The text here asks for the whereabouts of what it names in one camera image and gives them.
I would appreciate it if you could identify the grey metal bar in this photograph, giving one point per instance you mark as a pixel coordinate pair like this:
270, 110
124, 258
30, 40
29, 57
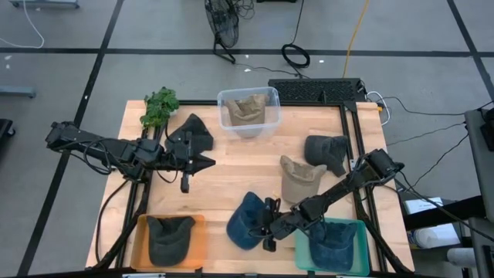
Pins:
17, 92

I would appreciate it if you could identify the blue denim hat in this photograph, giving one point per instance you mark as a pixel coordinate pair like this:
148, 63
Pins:
243, 224
333, 249

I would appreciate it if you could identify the black object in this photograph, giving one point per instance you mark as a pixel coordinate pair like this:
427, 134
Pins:
4, 129

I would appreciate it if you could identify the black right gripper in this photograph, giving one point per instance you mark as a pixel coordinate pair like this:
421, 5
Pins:
276, 228

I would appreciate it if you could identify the orange plastic tray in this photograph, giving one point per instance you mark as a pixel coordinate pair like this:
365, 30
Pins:
200, 251

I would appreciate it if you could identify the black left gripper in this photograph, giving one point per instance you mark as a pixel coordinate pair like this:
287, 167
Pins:
184, 154

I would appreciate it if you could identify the black floor fan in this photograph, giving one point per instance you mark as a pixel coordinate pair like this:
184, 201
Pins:
224, 23

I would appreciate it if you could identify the black aluminium frame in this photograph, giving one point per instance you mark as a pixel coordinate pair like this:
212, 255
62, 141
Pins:
342, 114

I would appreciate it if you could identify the dark grey hat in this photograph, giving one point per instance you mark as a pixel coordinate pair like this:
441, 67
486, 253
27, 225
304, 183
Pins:
322, 150
170, 239

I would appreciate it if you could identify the black vented box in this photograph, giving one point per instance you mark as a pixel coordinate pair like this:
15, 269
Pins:
316, 90

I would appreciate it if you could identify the tan hat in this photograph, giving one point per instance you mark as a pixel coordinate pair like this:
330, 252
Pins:
247, 112
299, 181

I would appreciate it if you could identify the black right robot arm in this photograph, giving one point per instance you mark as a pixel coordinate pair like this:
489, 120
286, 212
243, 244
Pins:
335, 191

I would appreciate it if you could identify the white box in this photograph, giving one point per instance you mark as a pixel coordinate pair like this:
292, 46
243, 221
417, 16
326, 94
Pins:
422, 205

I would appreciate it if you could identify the teal plastic tray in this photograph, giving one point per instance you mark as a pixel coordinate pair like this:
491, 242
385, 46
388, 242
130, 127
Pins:
302, 255

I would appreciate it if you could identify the green leafy plant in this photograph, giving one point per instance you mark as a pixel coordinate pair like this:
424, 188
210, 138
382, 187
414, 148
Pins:
158, 108

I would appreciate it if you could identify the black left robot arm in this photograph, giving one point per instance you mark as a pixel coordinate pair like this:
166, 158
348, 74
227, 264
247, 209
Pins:
96, 148

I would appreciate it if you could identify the grey cart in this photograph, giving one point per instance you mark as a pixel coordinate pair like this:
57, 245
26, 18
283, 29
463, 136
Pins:
480, 162

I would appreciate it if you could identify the grey metal base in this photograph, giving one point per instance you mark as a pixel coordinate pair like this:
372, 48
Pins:
46, 4

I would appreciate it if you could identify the white paper roll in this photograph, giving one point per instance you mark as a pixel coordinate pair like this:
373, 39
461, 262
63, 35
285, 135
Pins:
436, 236

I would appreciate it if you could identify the black hat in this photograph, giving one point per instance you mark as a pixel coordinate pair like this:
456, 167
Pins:
200, 133

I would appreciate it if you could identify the black shelf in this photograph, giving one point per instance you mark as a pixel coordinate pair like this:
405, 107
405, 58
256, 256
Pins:
444, 214

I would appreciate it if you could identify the clear plastic bin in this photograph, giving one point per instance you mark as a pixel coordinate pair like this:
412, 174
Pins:
270, 116

